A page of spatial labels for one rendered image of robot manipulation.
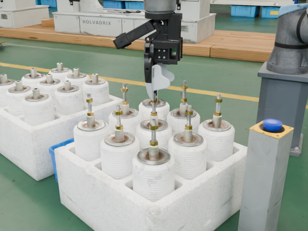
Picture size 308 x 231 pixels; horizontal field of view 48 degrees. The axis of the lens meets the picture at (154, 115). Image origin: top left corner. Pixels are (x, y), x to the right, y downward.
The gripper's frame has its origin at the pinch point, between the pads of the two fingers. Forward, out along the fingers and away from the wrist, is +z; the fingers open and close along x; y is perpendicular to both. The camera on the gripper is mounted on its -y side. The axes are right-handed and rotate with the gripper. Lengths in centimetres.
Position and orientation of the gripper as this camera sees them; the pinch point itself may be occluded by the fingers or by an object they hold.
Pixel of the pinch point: (151, 92)
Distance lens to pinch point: 88.9
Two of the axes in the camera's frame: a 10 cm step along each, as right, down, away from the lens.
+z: 0.0, 9.2, 3.8
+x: 2.4, -3.7, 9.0
